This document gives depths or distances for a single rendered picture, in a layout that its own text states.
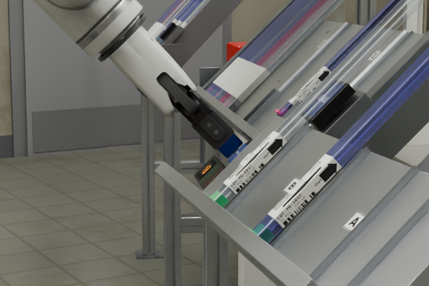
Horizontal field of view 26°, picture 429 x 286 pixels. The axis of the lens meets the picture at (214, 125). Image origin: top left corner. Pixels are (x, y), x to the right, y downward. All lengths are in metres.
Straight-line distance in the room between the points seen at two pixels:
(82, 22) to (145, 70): 0.09
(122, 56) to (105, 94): 4.12
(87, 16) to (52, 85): 4.00
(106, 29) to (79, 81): 4.05
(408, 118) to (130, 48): 0.31
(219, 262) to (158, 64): 0.69
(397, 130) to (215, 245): 0.78
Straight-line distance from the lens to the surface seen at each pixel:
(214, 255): 1.65
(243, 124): 1.15
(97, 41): 1.04
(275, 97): 1.21
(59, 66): 5.04
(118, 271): 3.01
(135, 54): 1.03
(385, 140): 0.93
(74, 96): 5.08
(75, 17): 1.04
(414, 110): 0.94
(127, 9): 1.05
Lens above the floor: 0.90
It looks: 9 degrees down
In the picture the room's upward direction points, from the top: straight up
